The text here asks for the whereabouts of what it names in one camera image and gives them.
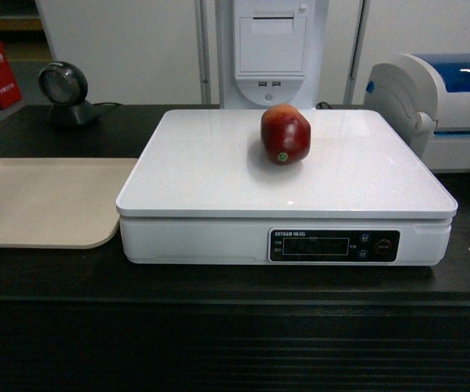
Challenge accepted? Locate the dark red mango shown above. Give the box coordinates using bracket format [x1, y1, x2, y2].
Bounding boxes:
[260, 104, 311, 166]

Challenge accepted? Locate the white checkout scale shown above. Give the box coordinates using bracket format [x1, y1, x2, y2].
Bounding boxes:
[116, 109, 458, 266]

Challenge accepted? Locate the white receipt printer terminal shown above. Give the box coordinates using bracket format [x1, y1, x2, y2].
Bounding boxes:
[215, 0, 329, 109]

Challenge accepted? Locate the black barcode scanner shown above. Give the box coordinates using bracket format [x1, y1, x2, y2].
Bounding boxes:
[38, 61, 100, 130]

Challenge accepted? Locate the beige plastic tray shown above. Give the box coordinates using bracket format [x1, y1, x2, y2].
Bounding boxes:
[0, 158, 136, 249]

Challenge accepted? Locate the white blue label printer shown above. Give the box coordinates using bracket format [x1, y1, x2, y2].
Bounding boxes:
[363, 53, 470, 172]

